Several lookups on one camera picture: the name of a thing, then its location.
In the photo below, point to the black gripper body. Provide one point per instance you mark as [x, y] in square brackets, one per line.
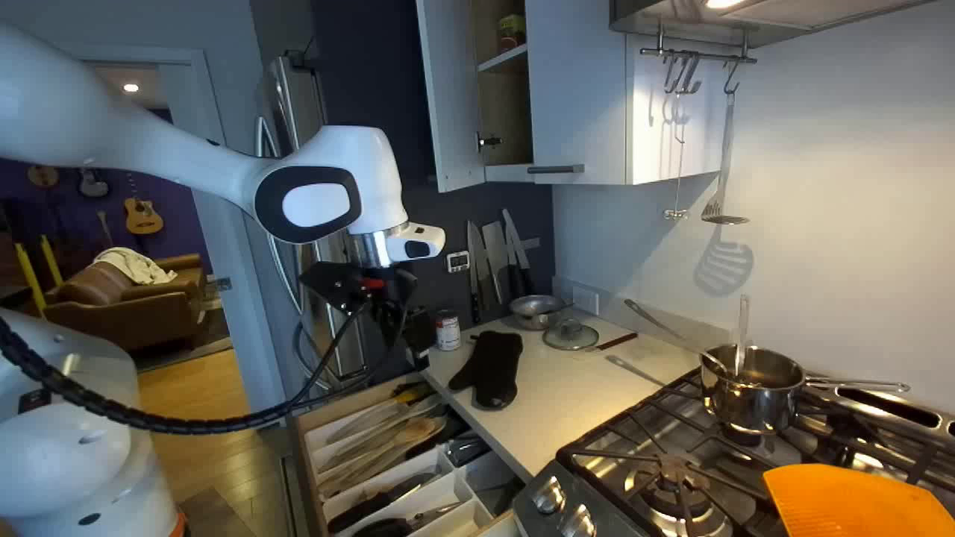
[383, 288]

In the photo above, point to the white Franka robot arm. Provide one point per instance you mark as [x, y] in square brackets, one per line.
[150, 137]

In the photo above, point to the green topped cabinet item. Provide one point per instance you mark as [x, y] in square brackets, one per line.
[513, 30]

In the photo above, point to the small can with label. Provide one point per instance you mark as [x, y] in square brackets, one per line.
[450, 332]

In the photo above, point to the stainless steel fridge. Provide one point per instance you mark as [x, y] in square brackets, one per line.
[310, 298]

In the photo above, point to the white digital timer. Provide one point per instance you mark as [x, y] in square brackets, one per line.
[457, 261]

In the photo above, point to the wooden spoon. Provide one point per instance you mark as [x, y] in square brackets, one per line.
[399, 435]

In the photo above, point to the metal bowl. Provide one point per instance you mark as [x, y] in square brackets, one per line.
[536, 307]

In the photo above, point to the wooden spatula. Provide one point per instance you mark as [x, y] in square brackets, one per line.
[389, 461]

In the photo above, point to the wooden utensil drawer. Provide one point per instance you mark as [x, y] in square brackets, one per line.
[310, 435]

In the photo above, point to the long slim kitchen knife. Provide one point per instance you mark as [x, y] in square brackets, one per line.
[513, 234]

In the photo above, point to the magnetic knife strip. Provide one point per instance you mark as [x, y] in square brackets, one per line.
[536, 241]

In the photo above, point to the glass pot lid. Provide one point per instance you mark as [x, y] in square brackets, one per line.
[571, 334]

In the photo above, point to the white drawer organizer tray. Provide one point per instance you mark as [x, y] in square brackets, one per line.
[436, 495]

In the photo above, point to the steel stove knob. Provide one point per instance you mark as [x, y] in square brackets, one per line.
[580, 520]
[551, 495]

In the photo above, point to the steel table knife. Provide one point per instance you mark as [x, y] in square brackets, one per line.
[638, 370]

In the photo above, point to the white blanket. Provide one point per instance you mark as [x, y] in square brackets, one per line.
[137, 264]

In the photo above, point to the acoustic guitar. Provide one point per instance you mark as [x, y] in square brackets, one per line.
[143, 216]

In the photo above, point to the brown sofa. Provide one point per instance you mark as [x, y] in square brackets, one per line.
[129, 307]

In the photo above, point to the long metal utensil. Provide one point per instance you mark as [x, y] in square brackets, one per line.
[660, 325]

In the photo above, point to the small dark ukulele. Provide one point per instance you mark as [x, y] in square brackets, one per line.
[93, 186]

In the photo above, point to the steel gas stove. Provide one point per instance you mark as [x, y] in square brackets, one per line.
[675, 467]

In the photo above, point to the round ceiling light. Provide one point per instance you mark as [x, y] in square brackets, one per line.
[132, 88]

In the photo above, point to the hanging metal slotted turner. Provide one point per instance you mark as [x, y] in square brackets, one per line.
[724, 218]

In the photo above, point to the steel spoon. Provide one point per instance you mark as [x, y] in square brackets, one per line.
[742, 332]

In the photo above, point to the steel saucepan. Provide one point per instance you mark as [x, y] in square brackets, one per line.
[751, 398]

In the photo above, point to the metal S hook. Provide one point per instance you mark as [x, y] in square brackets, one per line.
[695, 76]
[674, 76]
[732, 79]

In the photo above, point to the orange plastic board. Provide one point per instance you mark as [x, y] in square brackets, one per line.
[854, 501]

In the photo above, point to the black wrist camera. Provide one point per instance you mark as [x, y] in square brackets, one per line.
[325, 288]

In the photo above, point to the white wall outlet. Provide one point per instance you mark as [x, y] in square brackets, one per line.
[586, 301]

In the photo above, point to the white wall cabinet body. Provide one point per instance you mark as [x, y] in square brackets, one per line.
[674, 119]

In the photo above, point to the yellow chair frame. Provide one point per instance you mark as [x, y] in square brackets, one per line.
[31, 279]

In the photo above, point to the small wall instrument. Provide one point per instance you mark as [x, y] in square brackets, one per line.
[44, 176]

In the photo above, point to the metal hook rail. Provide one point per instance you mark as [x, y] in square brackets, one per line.
[698, 50]

